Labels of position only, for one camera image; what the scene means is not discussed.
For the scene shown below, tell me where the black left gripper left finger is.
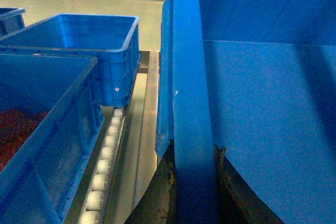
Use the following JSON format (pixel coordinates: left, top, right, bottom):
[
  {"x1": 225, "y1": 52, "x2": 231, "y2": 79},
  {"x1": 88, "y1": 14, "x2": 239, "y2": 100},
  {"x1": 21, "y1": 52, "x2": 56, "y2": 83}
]
[{"x1": 125, "y1": 140, "x2": 176, "y2": 223}]

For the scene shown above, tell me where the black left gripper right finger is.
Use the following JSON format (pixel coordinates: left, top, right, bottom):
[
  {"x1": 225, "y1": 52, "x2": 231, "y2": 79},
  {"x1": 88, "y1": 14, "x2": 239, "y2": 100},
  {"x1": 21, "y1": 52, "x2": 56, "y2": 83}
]
[{"x1": 214, "y1": 145, "x2": 283, "y2": 223}]

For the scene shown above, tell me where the large blue plastic crate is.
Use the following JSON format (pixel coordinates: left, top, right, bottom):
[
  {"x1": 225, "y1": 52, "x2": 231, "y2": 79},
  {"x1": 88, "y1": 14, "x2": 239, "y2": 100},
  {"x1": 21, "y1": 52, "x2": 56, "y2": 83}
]
[{"x1": 156, "y1": 0, "x2": 335, "y2": 223}]

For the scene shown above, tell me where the empty blue crate on shelf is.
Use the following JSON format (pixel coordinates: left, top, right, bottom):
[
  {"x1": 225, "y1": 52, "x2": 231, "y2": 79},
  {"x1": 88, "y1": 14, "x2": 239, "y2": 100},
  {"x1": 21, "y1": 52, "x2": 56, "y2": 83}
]
[{"x1": 1, "y1": 13, "x2": 140, "y2": 107}]

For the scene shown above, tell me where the white roller track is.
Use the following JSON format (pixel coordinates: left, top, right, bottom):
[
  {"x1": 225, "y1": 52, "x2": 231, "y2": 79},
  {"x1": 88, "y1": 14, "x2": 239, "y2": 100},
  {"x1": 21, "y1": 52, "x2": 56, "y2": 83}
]
[{"x1": 78, "y1": 107, "x2": 125, "y2": 223}]

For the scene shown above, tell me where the blue crate with red contents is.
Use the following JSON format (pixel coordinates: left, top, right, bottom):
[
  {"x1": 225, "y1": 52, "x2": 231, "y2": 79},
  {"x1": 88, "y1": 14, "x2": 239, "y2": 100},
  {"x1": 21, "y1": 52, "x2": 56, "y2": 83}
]
[{"x1": 1, "y1": 54, "x2": 104, "y2": 223}]

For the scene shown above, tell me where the far left blue crate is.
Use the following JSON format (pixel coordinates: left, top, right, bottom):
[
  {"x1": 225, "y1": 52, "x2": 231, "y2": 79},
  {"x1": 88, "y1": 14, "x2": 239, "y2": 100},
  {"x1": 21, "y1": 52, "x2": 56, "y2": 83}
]
[{"x1": 0, "y1": 7, "x2": 26, "y2": 37}]

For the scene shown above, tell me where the steel roller shelf frame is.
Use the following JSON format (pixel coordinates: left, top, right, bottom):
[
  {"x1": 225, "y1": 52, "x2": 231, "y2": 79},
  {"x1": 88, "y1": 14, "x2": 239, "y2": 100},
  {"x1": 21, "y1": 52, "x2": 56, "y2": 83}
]
[{"x1": 65, "y1": 50, "x2": 161, "y2": 224}]

